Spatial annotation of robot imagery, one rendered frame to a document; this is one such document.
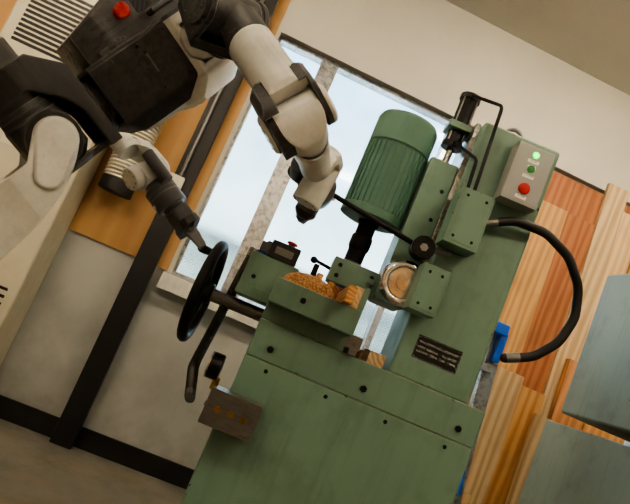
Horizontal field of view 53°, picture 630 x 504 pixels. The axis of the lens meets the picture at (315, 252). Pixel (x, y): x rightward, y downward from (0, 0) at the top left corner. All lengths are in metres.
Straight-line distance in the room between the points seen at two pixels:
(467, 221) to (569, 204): 1.90
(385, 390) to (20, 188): 0.89
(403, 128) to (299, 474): 0.92
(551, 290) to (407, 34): 1.47
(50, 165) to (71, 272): 1.74
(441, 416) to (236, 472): 0.49
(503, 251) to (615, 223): 1.88
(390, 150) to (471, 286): 0.42
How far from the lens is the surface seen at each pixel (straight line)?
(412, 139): 1.75
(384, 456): 1.54
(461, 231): 1.61
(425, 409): 1.54
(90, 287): 3.02
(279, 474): 1.52
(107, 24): 1.38
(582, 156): 3.65
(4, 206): 1.35
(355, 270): 1.70
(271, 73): 1.14
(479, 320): 1.69
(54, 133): 1.33
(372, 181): 1.71
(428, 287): 1.56
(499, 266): 1.72
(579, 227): 3.47
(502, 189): 1.69
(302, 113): 1.12
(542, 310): 3.30
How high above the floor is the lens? 0.77
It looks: 9 degrees up
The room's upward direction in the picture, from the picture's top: 23 degrees clockwise
